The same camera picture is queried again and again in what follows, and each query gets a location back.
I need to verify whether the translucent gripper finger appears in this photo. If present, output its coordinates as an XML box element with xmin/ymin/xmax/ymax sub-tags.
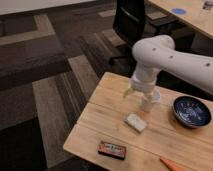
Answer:
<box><xmin>123</xmin><ymin>88</ymin><xmax>133</xmax><ymax>98</ymax></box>
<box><xmin>144</xmin><ymin>94</ymin><xmax>152</xmax><ymax>112</ymax></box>

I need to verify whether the dark blue ceramic bowl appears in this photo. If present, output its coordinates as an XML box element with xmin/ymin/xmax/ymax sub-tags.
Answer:
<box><xmin>173</xmin><ymin>96</ymin><xmax>212</xmax><ymax>129</ymax></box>

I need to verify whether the black office chair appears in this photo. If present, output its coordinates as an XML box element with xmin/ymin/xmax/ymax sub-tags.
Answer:
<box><xmin>109</xmin><ymin>0</ymin><xmax>188</xmax><ymax>66</ymax></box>

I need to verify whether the blue round disc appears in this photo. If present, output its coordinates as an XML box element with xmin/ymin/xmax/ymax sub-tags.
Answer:
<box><xmin>172</xmin><ymin>8</ymin><xmax>186</xmax><ymax>14</ymax></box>

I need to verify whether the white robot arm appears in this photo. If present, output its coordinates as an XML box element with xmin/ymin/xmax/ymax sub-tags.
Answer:
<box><xmin>126</xmin><ymin>35</ymin><xmax>213</xmax><ymax>112</ymax></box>

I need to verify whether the far wooden desk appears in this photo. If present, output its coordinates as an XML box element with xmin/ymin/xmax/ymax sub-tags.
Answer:
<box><xmin>148</xmin><ymin>0</ymin><xmax>213</xmax><ymax>39</ymax></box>

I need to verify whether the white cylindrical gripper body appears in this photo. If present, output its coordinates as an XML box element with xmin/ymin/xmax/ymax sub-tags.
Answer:
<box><xmin>130</xmin><ymin>64</ymin><xmax>158</xmax><ymax>93</ymax></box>

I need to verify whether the white paper cup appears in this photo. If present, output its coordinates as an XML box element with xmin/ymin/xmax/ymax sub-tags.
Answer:
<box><xmin>141</xmin><ymin>90</ymin><xmax>161</xmax><ymax>112</ymax></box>

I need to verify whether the orange carrot toy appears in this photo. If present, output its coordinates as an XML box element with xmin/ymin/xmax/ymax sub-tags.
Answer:
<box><xmin>160</xmin><ymin>157</ymin><xmax>184</xmax><ymax>171</ymax></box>

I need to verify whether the white rectangular sponge block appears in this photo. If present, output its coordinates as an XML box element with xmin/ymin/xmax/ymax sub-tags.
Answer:
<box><xmin>125</xmin><ymin>113</ymin><xmax>147</xmax><ymax>132</ymax></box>

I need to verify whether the red and black snack box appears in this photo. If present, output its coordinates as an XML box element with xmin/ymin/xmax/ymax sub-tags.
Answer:
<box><xmin>97</xmin><ymin>141</ymin><xmax>126</xmax><ymax>160</ymax></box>

